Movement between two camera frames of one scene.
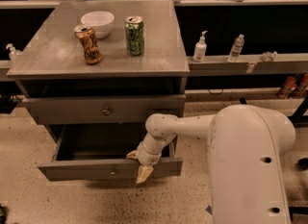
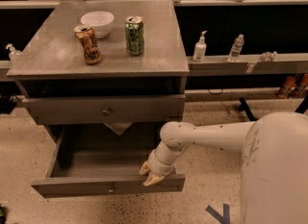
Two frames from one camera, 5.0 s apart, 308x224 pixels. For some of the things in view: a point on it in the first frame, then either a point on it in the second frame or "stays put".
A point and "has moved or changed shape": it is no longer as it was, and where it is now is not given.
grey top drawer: (107, 109) stays put
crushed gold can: (89, 43) stays put
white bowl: (100, 21) stays put
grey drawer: (99, 154) has moved or changed shape
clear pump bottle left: (13, 54) stays put
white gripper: (147, 158) to (159, 165)
